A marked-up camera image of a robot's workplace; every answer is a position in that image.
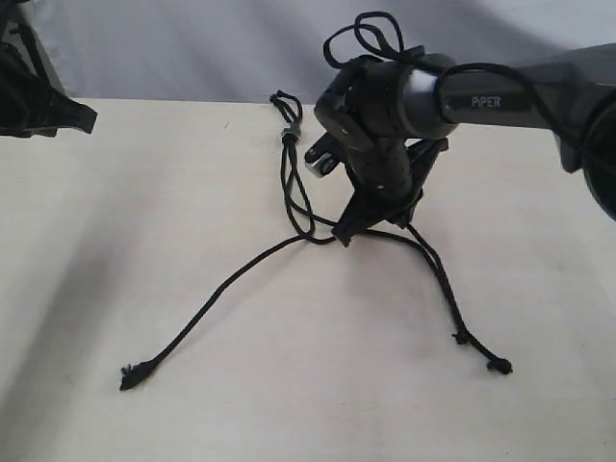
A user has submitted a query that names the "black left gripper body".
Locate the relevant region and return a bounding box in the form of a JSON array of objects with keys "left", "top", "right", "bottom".
[{"left": 1, "top": 42, "right": 97, "bottom": 138}]

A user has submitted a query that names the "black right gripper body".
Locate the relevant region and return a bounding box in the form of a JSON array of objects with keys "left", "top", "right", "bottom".
[{"left": 332, "top": 138, "right": 449, "bottom": 246}]

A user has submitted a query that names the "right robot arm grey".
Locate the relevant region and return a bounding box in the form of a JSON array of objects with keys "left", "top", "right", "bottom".
[{"left": 305, "top": 44, "right": 615, "bottom": 244}]

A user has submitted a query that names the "clear tape piece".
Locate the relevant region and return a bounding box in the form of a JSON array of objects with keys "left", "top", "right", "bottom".
[{"left": 281, "top": 123, "right": 302, "bottom": 142}]

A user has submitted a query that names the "grey backdrop cloth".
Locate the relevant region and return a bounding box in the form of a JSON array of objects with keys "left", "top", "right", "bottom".
[{"left": 18, "top": 1, "right": 615, "bottom": 102}]

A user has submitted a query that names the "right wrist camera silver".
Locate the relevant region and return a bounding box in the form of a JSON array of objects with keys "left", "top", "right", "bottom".
[{"left": 304, "top": 133, "right": 345, "bottom": 178}]

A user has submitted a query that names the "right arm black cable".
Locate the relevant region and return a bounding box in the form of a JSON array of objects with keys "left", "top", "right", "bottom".
[{"left": 321, "top": 12, "right": 593, "bottom": 145}]

